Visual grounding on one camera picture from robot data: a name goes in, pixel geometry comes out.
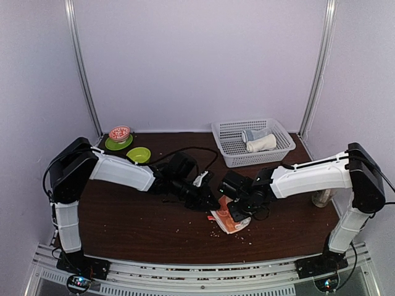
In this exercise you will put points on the red patterned bowl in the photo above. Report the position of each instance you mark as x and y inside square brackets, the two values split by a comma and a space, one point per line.
[119, 133]

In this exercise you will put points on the aluminium front rail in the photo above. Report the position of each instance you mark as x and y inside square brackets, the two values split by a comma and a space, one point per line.
[273, 277]

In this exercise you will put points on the right aluminium post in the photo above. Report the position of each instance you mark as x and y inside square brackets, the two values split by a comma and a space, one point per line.
[323, 55]

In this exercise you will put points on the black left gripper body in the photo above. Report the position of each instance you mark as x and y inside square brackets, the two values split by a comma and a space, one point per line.
[180, 190]

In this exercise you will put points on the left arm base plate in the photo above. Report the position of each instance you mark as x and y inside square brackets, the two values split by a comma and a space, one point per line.
[91, 268]

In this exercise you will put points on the white towel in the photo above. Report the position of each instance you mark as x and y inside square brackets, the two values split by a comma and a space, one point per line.
[267, 143]

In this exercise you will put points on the green plate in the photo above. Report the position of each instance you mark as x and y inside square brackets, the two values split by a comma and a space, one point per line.
[110, 144]

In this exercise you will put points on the rolled grey towel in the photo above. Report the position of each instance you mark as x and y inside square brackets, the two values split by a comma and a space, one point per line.
[252, 134]

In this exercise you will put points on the aluminium post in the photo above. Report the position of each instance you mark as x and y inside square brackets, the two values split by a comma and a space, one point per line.
[81, 69]
[323, 55]

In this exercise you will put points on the white plastic basket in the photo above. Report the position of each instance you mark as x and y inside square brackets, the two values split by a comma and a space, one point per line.
[227, 136]

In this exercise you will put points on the green bowl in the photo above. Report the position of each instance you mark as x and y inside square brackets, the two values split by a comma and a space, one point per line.
[139, 155]

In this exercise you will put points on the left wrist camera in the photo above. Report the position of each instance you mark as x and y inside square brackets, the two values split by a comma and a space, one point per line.
[181, 165]

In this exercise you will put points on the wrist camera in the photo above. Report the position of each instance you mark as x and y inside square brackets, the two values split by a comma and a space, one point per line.
[233, 184]
[181, 165]

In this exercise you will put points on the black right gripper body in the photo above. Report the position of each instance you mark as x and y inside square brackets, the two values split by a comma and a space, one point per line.
[249, 207]

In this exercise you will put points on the left aluminium post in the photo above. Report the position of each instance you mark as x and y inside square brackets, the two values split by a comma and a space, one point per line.
[81, 69]

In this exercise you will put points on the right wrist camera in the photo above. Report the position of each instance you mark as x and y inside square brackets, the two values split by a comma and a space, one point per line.
[233, 184]

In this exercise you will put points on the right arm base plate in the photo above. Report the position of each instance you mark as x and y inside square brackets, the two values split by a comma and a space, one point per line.
[319, 265]

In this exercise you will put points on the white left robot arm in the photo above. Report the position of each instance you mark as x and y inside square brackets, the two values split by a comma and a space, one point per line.
[69, 172]

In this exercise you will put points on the orange patterned towel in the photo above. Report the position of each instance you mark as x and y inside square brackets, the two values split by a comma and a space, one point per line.
[224, 220]

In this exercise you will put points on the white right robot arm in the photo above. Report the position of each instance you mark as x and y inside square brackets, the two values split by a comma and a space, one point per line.
[353, 170]

